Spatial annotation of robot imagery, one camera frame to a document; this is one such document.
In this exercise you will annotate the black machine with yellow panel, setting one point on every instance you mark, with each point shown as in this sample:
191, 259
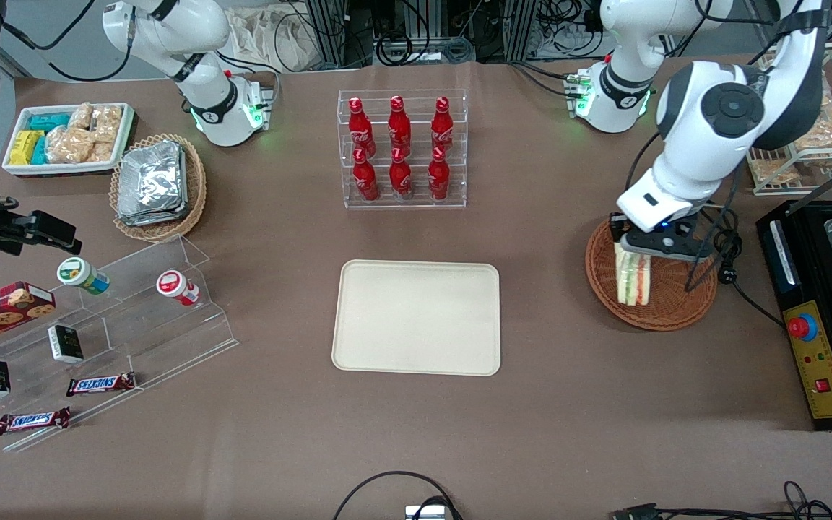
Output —
813, 289

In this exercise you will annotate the teal snack packet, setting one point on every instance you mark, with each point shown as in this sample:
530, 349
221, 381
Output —
40, 150
49, 121

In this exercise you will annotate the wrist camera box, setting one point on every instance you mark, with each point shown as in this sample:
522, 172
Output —
51, 232
669, 245

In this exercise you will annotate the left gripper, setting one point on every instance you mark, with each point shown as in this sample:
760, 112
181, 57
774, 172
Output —
616, 227

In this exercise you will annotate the small silver device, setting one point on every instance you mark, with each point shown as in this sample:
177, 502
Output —
427, 513

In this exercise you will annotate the red cola bottle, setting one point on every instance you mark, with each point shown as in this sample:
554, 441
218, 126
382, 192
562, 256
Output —
401, 179
438, 178
443, 124
359, 126
399, 124
365, 180

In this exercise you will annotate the cream plastic tray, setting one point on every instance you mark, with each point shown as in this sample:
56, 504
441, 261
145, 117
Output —
416, 318

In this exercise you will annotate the white rectangular snack bin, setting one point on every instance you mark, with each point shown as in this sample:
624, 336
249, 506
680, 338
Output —
19, 167

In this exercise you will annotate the green lid snack cup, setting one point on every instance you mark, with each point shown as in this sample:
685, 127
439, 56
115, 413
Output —
80, 274

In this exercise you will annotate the yellow snack packet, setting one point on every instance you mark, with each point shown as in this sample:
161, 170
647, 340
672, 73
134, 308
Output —
24, 146

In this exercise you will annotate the clear bag of fried snacks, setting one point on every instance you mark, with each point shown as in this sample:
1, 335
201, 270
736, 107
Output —
773, 172
831, 126

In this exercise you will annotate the clear acrylic bottle rack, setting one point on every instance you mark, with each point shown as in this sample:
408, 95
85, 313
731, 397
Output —
459, 144

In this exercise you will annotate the clear acrylic stepped display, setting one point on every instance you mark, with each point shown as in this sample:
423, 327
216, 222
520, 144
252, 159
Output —
156, 339

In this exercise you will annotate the light tan wicker basket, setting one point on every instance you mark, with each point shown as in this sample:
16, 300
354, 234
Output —
196, 188

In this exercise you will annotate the red emergency stop button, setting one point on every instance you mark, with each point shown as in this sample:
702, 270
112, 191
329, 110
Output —
802, 327

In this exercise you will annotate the silver foil pouch stack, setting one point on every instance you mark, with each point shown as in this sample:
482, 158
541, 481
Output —
152, 184

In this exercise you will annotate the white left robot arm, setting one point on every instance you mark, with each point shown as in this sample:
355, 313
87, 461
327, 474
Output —
683, 159

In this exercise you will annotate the red lid snack cup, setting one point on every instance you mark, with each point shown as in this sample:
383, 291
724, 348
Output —
174, 285

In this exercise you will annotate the clear rice cracker bag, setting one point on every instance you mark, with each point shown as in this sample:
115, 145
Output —
80, 115
69, 144
101, 152
107, 123

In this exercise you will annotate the triangular sandwich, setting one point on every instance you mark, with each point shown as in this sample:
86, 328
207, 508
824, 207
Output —
633, 282

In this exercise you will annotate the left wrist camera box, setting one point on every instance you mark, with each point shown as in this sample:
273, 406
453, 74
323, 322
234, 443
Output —
669, 245

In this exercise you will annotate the white cloth bag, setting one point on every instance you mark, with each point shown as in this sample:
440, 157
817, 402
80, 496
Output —
271, 40

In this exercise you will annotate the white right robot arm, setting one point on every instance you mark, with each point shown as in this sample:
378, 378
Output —
221, 108

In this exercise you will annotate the round brown wicker basket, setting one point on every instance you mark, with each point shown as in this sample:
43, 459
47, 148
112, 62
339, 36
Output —
669, 307

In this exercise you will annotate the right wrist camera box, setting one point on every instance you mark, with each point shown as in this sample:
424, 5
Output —
51, 232

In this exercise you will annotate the snickers chocolate bar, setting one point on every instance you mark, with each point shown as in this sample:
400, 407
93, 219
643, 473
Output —
33, 420
100, 384

